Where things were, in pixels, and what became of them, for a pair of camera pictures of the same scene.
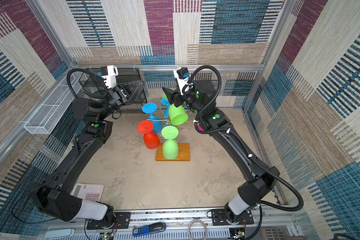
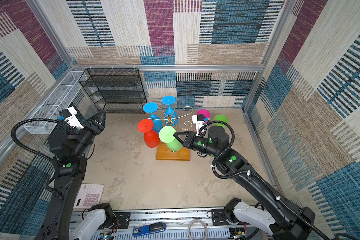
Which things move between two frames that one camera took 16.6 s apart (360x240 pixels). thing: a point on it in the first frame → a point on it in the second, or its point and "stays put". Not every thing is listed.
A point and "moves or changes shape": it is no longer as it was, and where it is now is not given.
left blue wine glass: x=150 y=108 stays put
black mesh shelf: x=94 y=83 stays put
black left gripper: x=119 y=97 → x=94 y=128
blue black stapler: x=149 y=229 stays put
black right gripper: x=172 y=96 → x=189 y=135
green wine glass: x=179 y=115 moves or changes shape
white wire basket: x=44 y=120 stays put
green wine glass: x=170 y=147 moves or changes shape
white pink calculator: x=88 y=191 stays put
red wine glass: x=151 y=138 stays put
